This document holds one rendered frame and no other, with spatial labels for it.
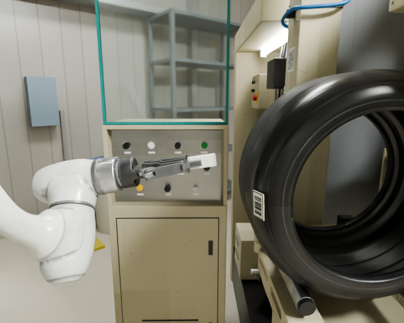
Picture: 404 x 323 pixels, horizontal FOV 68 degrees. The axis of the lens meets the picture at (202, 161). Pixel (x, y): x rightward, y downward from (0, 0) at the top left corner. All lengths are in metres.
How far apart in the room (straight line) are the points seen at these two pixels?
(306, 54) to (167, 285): 1.18
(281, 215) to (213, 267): 0.89
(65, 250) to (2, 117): 2.83
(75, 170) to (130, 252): 0.82
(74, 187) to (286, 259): 0.51
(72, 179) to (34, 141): 2.76
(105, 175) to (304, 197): 0.68
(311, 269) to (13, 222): 0.62
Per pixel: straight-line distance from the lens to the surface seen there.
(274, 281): 0.96
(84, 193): 0.75
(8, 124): 3.46
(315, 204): 1.13
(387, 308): 1.08
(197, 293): 1.60
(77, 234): 0.70
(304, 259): 0.75
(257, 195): 0.68
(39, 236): 0.68
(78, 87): 3.59
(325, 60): 1.07
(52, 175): 0.78
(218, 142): 1.37
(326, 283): 0.80
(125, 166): 0.74
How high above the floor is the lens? 1.39
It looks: 12 degrees down
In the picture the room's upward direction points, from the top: straight up
